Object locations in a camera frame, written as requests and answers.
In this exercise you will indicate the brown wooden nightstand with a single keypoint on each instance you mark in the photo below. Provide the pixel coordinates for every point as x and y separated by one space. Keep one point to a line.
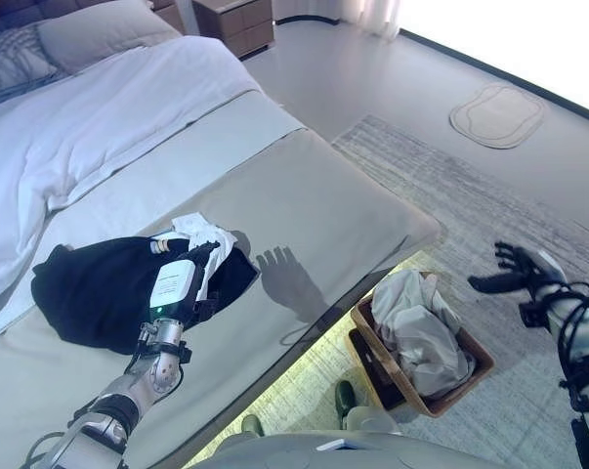
235 24

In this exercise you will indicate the beige oval floor mat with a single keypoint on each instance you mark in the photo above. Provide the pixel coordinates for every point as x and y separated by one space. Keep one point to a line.
499 115

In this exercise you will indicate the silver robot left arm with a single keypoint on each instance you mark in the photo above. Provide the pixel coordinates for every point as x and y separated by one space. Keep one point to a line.
162 371

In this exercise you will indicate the black white robot left hand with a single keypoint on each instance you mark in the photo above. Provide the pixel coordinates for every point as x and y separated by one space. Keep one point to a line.
174 285

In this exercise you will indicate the brown upholstered headboard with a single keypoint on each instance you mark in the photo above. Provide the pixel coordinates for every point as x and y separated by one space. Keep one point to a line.
1 7

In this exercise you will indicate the grey striped rug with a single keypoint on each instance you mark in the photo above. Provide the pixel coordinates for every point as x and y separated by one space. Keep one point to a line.
470 195

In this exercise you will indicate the silver robot left leg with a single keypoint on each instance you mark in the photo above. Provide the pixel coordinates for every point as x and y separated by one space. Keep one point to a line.
252 426

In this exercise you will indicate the black garment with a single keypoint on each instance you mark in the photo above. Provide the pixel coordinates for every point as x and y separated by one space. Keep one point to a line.
94 293

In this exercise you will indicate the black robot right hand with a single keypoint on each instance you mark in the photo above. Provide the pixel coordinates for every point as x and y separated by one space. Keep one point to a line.
523 273

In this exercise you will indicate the bed with beige sheet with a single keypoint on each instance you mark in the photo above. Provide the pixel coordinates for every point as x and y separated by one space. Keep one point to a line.
299 195

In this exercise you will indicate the white duvet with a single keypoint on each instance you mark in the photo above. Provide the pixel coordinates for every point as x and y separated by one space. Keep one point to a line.
103 122

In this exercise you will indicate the grey patterned pillow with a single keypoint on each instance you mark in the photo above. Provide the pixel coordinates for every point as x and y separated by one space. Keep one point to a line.
11 63

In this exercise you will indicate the beige pillow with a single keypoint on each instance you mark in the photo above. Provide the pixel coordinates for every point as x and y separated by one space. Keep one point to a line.
103 34

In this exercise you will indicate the white shirt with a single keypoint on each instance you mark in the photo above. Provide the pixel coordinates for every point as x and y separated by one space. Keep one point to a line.
411 332

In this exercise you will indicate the brown woven laundry basket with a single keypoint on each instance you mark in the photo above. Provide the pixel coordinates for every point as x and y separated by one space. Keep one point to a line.
450 398

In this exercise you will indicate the silver robot leg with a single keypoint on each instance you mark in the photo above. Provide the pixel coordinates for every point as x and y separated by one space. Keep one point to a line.
252 426
367 422

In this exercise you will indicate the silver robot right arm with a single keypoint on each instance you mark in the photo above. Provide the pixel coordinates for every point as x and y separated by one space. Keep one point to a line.
582 352

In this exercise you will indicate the grey robot torso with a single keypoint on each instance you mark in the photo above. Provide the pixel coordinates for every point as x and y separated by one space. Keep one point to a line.
299 454

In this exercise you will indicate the silver robot right leg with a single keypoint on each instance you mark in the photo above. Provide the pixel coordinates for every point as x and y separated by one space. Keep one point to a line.
367 422

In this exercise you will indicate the small white cloth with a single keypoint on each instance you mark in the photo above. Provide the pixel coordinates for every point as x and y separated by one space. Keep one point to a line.
196 227

